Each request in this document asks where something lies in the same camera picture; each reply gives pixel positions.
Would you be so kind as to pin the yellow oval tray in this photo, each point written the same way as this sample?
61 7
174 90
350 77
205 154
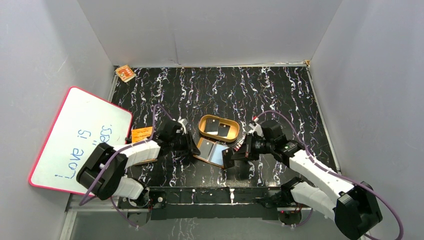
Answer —
234 129

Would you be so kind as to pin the orange Huckleberry Finn book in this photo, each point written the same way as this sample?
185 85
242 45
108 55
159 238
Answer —
139 135

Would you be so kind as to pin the orange leather card holder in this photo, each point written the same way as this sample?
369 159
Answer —
215 157

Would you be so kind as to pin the stack of black cards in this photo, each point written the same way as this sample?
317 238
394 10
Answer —
215 127

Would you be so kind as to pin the pack of coloured markers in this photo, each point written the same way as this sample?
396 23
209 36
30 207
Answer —
239 143

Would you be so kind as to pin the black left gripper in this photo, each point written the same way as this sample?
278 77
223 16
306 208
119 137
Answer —
187 142

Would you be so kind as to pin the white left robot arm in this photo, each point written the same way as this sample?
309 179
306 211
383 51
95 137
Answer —
103 173

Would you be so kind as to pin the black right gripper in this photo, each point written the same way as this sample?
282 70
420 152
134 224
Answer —
246 153

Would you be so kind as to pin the small orange card box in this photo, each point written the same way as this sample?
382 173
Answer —
125 73

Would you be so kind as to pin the pink framed whiteboard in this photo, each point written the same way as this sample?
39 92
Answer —
83 121

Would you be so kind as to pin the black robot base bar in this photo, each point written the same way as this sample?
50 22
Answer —
266 203

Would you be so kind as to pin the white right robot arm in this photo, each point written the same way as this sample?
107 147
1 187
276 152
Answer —
353 209

